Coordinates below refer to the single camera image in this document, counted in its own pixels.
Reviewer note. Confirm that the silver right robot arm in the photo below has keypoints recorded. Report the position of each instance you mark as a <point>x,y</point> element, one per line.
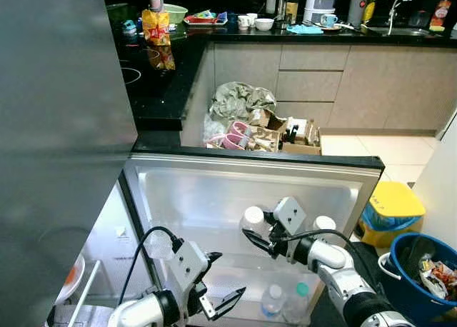
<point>343,277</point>

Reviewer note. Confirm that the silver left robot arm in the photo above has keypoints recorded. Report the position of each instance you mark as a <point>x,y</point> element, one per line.
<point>139,313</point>

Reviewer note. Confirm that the grey fridge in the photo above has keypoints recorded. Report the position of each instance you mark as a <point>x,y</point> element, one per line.
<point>57,127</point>

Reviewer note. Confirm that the clear bottle with pale cap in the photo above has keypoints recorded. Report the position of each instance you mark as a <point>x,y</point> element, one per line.
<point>273,304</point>

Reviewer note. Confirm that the clear bottle with green cap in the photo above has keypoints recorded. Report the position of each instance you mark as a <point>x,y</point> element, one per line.
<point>300,305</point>

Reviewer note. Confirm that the cardboard box of rubbish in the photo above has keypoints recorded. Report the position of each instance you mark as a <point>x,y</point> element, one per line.
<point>300,147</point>

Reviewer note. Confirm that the dark blue floor mat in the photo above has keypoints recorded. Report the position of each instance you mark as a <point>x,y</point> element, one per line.
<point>371,284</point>

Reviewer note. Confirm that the yellow-lidded bin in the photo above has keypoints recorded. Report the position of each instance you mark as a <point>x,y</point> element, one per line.
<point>396,198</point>

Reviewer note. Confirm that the grey green plastic bag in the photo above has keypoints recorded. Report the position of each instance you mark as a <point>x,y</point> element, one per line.
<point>239,100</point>

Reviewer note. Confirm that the white bowl with tomato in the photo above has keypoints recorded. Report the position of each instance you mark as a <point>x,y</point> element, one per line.
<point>71,277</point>

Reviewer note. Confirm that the blue bucket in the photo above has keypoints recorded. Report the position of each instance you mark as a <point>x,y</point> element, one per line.
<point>410,302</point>

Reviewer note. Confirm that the red white snack wrapper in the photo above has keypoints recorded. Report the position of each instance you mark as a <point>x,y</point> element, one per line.
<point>437,278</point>

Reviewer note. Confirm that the black kitchen counter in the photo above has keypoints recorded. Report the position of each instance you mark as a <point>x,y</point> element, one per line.
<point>157,91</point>

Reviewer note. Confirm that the beige kitchen cabinets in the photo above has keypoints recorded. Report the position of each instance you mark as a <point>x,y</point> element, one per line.
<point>385,84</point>

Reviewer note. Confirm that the light blue cloth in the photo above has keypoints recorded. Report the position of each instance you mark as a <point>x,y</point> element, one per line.
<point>304,29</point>

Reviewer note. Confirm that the small white bowl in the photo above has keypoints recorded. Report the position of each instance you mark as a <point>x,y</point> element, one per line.
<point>263,24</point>

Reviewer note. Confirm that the white cup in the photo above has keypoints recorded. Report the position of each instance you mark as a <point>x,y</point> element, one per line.
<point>246,21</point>

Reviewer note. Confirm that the blue mug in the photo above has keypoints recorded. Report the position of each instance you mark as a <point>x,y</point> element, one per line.
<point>328,20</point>

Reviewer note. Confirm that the red tray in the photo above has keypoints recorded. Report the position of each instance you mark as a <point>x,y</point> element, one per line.
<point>203,19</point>

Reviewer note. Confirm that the black kettle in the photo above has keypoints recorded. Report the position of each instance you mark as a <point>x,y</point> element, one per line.
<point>277,2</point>

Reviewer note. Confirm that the yellow snack bag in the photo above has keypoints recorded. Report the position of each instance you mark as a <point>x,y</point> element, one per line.
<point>156,28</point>

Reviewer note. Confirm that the white drawer tower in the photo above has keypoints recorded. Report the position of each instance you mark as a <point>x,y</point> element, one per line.
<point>321,2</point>

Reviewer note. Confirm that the steel kitchen sink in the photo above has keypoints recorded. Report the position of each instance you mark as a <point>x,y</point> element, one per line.
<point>393,32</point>

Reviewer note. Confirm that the green plastic basket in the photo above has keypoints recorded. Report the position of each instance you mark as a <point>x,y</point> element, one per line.
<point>176,14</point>

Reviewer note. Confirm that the grey jug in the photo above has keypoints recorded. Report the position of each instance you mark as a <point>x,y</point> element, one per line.
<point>358,8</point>

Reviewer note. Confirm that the yellow dish soap bottle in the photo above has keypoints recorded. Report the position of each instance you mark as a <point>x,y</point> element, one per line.
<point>370,11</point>

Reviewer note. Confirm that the small teal jar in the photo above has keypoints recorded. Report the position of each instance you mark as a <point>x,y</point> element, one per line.
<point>130,27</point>

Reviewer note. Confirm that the grey pink tumbler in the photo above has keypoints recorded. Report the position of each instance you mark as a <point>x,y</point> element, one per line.
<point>156,2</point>

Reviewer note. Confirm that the white kitchen faucet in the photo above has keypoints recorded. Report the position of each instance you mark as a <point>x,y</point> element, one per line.
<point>398,6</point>

